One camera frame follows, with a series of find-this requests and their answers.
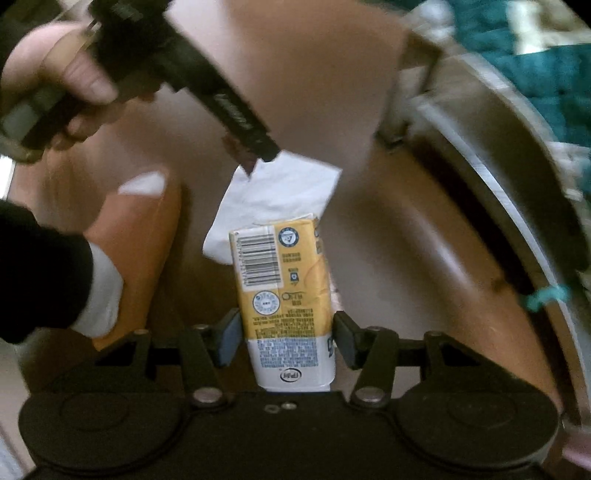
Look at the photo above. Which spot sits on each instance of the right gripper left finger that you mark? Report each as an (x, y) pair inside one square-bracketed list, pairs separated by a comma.
[(223, 338)]

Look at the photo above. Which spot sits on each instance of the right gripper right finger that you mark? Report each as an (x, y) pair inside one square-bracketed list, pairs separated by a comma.
[(353, 341)]

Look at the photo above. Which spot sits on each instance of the yellow white milk carton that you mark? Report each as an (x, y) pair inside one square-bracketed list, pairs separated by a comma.
[(284, 296)]

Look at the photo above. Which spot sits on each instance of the white tissue paper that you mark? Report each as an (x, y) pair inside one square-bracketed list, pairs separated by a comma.
[(290, 186)]

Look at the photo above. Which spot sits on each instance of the black sleeve forearm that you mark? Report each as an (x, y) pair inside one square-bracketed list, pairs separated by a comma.
[(53, 280)]

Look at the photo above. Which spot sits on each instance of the person's left hand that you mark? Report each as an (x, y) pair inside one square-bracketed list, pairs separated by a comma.
[(35, 57)]

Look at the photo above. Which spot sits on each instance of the orange slipper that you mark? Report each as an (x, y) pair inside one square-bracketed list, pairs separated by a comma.
[(130, 242)]

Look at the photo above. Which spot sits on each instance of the teal white zigzag blanket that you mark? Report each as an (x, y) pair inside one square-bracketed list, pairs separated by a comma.
[(542, 48)]

